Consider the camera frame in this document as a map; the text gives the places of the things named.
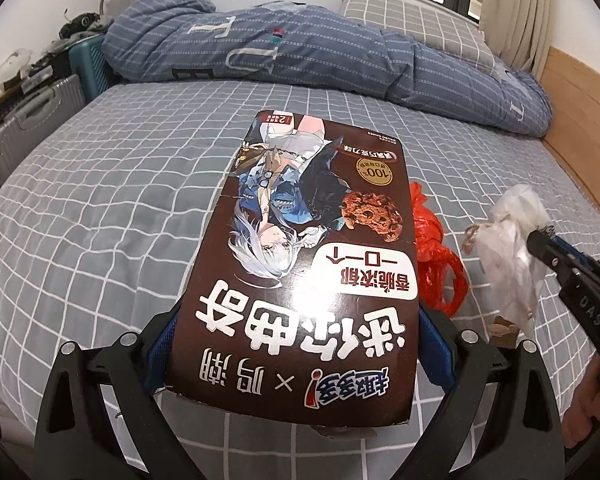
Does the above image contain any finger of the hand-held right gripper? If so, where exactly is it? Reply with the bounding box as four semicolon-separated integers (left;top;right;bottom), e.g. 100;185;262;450
552;240;600;275
526;230;600;333

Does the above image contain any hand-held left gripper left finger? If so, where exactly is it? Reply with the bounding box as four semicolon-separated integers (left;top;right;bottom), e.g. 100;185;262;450
32;309;216;480

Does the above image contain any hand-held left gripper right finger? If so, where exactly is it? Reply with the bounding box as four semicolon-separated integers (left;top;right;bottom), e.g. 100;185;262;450
405;305;576;480

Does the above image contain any clear plastic bag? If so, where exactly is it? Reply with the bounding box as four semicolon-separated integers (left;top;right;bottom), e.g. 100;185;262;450
490;184;551;231
462;220;548;326

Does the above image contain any brown cookie box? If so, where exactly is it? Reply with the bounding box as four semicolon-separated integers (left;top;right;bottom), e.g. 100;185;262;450
164;108;421;429

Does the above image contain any person's right hand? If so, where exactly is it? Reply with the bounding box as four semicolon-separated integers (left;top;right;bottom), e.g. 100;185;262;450
562;400;600;461

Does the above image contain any crumpled clear plastic bag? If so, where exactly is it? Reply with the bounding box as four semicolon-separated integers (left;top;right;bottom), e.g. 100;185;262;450
490;184;551;231

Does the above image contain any red plastic bag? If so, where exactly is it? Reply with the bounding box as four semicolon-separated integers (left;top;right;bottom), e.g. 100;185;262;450
410;181;470;317

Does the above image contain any wooden bed headboard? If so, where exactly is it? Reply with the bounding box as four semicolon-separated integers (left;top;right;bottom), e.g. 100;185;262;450
537;46;600;221

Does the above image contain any grey checked bed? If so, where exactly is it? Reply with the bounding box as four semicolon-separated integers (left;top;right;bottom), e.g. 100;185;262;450
0;77;600;480

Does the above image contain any grey suitcase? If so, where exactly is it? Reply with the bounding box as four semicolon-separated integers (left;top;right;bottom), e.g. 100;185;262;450
0;74;86;188

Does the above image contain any teal suitcase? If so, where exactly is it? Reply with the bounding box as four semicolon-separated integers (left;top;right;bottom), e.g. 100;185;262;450
69;35;116;106

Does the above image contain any grey checked pillow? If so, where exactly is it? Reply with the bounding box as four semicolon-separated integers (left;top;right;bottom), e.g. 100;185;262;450
341;0;496;73

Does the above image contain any white plastic appliance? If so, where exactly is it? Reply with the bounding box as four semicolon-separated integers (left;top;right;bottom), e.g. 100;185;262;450
0;49;33;93

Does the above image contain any blue striped quilt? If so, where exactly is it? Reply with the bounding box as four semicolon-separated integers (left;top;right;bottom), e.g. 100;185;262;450
102;0;553;137

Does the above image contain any black gadget with cables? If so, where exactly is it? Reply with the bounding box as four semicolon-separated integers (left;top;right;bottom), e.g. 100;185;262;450
60;10;104;39

